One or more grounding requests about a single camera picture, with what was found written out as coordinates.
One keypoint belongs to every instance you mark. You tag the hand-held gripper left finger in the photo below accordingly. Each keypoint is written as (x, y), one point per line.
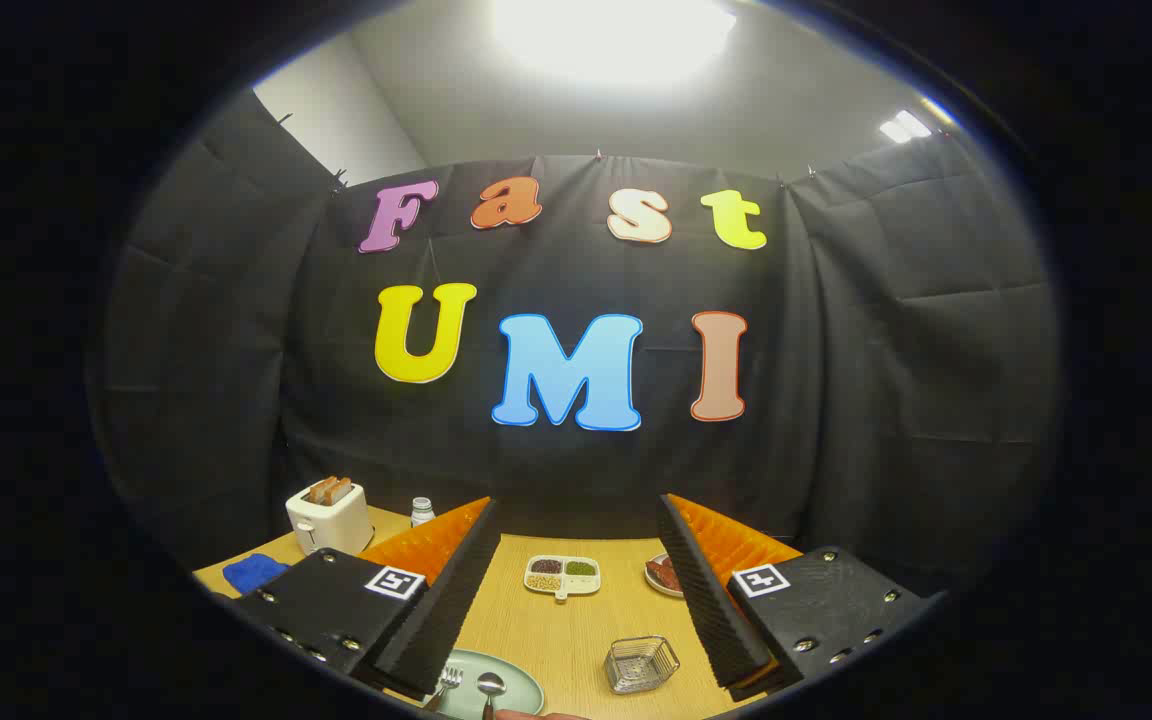
(456, 600)

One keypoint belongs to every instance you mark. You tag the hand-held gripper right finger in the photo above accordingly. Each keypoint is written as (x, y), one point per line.
(701, 600)

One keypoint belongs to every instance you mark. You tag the plate of meat and vegetables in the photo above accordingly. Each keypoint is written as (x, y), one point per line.
(664, 575)

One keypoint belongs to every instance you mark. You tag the silver drink can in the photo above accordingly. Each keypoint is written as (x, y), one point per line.
(422, 513)

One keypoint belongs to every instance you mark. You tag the white divided bean dish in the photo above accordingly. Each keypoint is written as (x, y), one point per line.
(561, 575)

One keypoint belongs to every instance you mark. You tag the green round plate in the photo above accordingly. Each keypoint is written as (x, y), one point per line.
(521, 690)

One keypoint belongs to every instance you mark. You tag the white toaster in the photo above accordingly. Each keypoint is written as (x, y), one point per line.
(331, 520)

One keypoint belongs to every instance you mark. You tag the toast slice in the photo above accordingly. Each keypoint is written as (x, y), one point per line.
(318, 490)
(340, 488)

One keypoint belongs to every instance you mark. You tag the blue folded cloth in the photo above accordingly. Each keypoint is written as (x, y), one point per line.
(254, 572)

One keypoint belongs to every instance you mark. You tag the black backdrop cloth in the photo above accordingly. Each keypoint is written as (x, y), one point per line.
(836, 380)

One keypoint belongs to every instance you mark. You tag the small ceiling light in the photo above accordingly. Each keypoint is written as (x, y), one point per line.
(904, 127)

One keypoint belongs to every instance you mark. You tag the large ceiling light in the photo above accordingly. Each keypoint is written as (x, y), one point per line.
(611, 35)

